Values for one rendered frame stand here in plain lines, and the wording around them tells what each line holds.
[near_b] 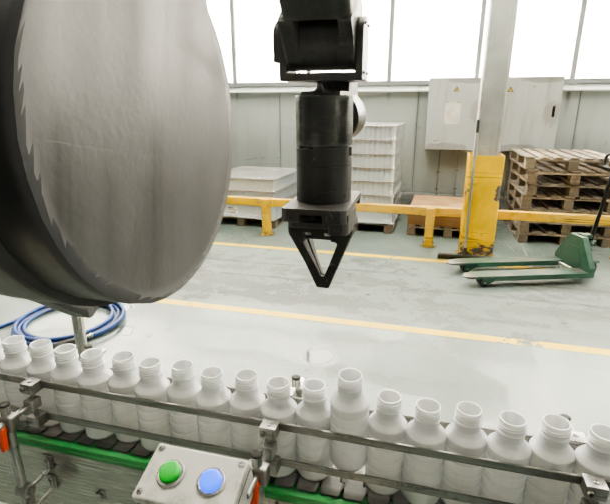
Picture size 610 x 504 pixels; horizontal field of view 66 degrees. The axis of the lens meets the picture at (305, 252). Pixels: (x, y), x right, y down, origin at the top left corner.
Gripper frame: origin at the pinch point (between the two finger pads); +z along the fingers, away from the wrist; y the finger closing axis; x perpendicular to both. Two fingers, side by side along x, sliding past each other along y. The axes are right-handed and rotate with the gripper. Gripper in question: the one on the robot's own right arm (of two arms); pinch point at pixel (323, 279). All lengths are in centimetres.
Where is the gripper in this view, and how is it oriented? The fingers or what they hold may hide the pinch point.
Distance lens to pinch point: 52.2
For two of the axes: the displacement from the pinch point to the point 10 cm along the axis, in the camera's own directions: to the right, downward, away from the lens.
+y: 2.5, -3.1, 9.2
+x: -9.7, -0.7, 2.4
